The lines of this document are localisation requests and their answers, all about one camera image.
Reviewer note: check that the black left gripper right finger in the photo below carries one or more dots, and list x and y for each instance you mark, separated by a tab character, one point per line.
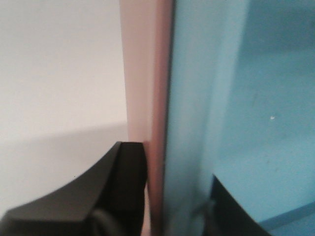
227	217

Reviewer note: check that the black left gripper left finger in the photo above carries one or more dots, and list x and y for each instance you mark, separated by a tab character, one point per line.
106	200

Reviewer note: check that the light blue plastic box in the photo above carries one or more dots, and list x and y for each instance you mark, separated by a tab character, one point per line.
242	108

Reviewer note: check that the pink plastic box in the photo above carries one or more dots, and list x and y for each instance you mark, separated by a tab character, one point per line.
146	28

